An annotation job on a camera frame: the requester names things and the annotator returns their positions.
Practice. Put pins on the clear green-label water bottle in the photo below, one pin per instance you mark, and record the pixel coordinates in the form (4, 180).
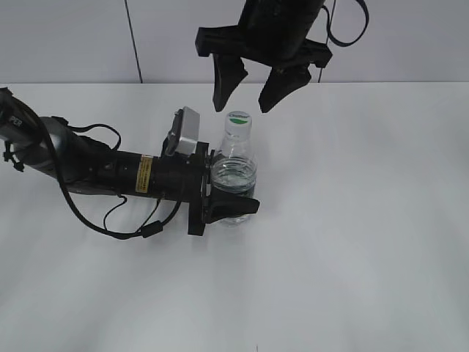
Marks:
(234, 166)

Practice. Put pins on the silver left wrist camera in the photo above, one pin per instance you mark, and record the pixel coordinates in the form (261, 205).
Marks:
(184, 133)

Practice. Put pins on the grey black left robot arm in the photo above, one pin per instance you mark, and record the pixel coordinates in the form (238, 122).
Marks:
(82, 165)

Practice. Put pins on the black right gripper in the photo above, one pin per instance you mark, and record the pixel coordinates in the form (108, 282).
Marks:
(272, 33)

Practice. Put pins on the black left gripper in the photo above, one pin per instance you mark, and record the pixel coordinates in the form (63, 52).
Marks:
(183, 179)

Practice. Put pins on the white green bottle cap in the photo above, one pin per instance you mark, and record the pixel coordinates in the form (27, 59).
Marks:
(239, 124)

